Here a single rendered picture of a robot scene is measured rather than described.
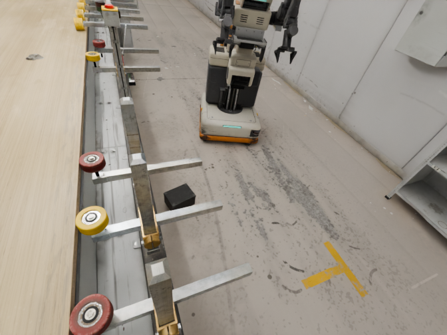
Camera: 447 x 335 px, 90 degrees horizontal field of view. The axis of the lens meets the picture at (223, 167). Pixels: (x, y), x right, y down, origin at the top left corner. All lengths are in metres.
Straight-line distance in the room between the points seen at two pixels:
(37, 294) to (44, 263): 0.07
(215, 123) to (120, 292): 1.70
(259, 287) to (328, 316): 0.45
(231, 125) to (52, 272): 1.89
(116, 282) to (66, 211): 0.32
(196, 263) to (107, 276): 0.77
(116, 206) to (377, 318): 1.69
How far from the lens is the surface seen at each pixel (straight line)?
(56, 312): 0.67
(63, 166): 0.93
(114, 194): 1.15
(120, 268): 0.97
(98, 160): 0.90
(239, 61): 2.05
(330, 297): 1.81
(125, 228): 0.80
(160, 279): 0.39
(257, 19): 1.99
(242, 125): 2.28
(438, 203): 2.83
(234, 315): 1.56
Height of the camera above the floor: 1.50
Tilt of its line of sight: 44 degrees down
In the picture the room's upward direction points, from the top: 11 degrees clockwise
